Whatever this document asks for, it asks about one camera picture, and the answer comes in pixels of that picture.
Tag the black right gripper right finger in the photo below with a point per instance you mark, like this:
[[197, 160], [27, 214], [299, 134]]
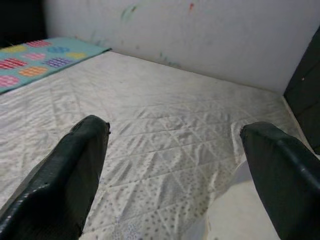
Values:
[[287, 187]]

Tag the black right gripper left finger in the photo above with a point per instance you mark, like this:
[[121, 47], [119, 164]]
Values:
[[57, 187]]

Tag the turquoise blanket with colourful hearts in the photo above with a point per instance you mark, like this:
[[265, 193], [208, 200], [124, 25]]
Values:
[[82, 48]]

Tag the white pillow with tree print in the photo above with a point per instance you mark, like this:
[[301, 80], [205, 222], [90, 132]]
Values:
[[237, 215]]

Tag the dark tufted headboard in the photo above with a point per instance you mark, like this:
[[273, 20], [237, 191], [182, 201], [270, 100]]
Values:
[[307, 100]]

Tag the white quilted mattress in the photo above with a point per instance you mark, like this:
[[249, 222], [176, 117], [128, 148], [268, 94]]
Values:
[[162, 125]]

